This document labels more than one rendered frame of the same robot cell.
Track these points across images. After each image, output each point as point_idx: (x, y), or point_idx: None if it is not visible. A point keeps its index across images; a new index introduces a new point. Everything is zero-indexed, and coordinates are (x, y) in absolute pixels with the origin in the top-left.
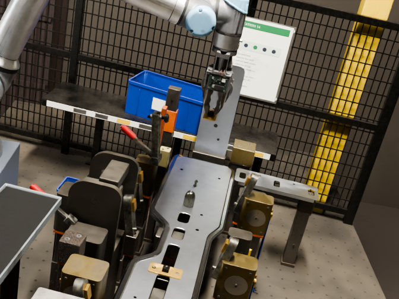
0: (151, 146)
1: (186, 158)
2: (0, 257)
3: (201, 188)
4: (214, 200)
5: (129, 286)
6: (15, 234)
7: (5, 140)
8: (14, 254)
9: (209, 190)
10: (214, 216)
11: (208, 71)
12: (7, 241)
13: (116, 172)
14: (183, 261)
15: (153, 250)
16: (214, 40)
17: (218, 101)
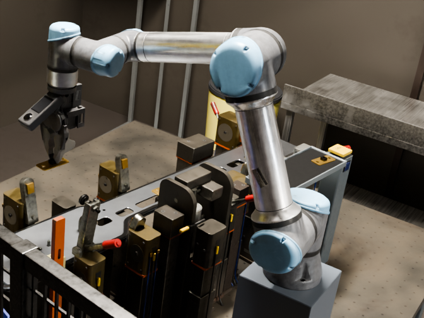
0: (94, 233)
1: (7, 279)
2: (299, 159)
3: (45, 240)
4: (49, 227)
5: None
6: (286, 167)
7: (254, 279)
8: (290, 159)
9: (40, 236)
10: (71, 214)
11: (83, 106)
12: (292, 165)
13: (194, 171)
14: (144, 195)
15: None
16: (76, 79)
17: (52, 142)
